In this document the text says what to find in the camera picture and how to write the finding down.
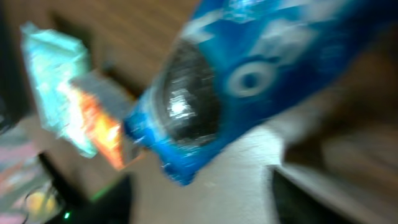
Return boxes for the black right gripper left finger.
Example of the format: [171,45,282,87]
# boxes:
[45,175,134,224]

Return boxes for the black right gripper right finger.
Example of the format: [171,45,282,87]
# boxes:
[271,166,358,224]

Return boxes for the orange snack packet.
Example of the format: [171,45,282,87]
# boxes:
[66,72,139,170]

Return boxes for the blue Oreo cookie pack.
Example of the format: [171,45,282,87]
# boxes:
[124,0,397,185]

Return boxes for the light blue wipes pack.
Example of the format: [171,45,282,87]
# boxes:
[20,22,98,159]

